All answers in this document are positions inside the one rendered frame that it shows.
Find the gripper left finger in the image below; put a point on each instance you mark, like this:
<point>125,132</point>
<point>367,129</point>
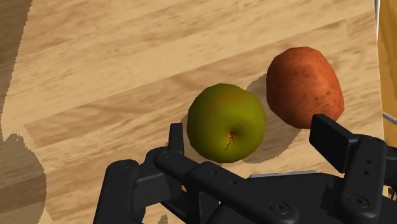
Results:
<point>173,167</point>

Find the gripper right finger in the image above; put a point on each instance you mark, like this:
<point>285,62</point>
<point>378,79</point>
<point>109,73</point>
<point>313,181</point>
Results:
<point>356,155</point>

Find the green apple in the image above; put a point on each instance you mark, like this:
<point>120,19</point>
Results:
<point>223,121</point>

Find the brown potato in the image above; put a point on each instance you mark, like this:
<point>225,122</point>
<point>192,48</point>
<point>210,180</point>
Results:
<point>302,86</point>

